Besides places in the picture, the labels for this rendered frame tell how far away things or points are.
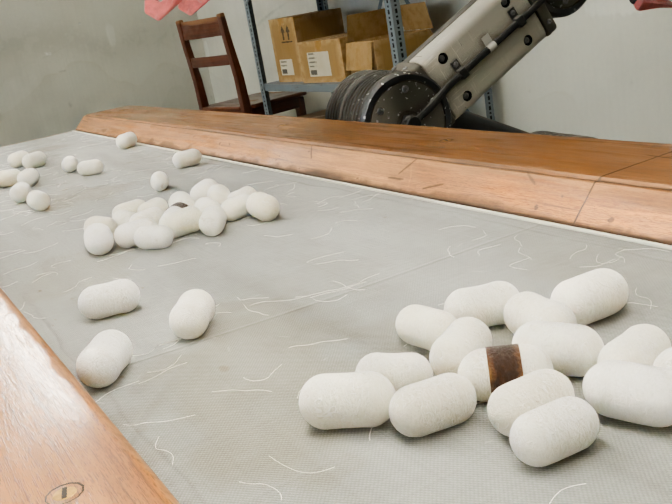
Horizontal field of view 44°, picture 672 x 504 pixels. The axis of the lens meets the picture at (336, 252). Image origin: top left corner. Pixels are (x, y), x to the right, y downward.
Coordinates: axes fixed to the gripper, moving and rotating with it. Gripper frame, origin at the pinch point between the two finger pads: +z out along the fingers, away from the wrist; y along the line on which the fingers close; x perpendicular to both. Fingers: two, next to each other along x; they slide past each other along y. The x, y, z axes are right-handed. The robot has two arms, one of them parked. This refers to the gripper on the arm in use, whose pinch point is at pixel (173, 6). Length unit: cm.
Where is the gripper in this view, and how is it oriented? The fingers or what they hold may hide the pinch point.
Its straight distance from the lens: 79.3
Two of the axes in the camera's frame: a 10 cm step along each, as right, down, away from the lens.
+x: -8.6, -5.1, -0.6
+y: 1.2, -3.1, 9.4
